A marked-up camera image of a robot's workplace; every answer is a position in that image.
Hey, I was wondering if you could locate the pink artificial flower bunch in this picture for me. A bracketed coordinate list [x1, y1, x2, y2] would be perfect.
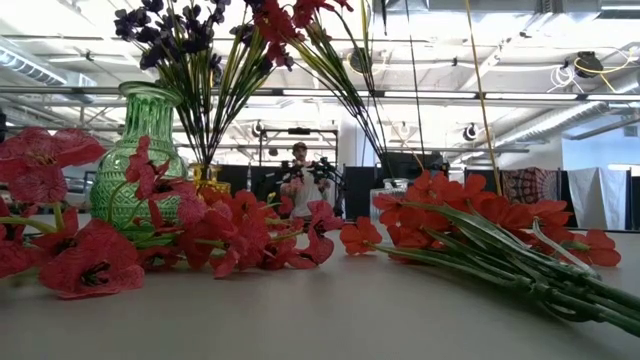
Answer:
[0, 126, 346, 301]
[252, 0, 396, 181]

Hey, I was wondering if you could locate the green glass vase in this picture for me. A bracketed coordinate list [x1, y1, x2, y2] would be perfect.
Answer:
[89, 81, 187, 236]

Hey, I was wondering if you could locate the purple artificial flower bunch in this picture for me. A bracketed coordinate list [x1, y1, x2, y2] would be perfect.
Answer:
[113, 0, 231, 169]

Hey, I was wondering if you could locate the clear glass vase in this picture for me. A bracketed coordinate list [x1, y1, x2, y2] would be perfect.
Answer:
[369, 177, 411, 236]

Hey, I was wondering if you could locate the amber glass vase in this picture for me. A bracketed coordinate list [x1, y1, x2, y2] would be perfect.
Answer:
[189, 162, 232, 196]

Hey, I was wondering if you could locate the black background robot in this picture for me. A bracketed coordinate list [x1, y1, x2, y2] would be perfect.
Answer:
[269, 157, 347, 216]

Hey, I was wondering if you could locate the person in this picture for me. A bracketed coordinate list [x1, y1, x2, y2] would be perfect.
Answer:
[279, 141, 334, 221]

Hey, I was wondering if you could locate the black room divider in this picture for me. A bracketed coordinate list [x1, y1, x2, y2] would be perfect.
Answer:
[214, 163, 381, 221]

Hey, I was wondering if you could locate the ceiling light strip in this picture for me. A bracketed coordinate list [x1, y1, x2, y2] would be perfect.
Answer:
[279, 88, 640, 102]

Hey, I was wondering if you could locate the colourful mandala tapestry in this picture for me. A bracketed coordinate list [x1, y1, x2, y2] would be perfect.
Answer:
[501, 167, 561, 206]

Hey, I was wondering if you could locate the white hanging sheet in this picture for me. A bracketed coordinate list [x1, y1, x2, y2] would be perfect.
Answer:
[567, 167, 631, 231]

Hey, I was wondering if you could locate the black background rig frame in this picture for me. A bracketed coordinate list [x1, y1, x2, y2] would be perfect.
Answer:
[256, 126, 341, 169]

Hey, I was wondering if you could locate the long black cable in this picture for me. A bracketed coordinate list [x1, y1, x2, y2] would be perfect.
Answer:
[404, 0, 427, 171]

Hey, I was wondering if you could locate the yellow cable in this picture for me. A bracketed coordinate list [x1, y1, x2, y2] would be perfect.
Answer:
[464, 0, 504, 197]

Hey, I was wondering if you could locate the silver ceiling duct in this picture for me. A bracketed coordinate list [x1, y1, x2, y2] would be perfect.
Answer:
[492, 69, 640, 149]
[0, 47, 66, 86]

